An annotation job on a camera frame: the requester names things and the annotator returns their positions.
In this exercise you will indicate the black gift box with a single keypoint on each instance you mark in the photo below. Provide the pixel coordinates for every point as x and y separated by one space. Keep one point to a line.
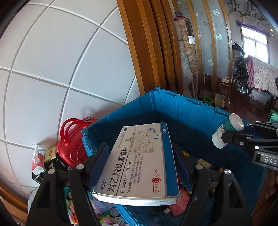
56 164

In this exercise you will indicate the blue white paracetamol box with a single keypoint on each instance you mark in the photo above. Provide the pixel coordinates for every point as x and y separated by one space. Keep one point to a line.
140 169

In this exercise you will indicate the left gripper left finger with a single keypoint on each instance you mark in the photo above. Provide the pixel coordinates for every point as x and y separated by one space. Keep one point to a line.
96 165

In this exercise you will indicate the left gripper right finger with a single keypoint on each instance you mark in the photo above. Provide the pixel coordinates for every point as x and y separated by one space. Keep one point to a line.
184 167

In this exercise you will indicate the red mini suitcase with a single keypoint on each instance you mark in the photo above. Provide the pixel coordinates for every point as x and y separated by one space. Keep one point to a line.
70 147

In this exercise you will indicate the rolled carpet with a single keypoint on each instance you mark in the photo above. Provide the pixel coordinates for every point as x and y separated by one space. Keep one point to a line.
189 70

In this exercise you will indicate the blue plastic crate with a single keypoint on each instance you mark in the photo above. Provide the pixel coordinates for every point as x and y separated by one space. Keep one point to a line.
225 182

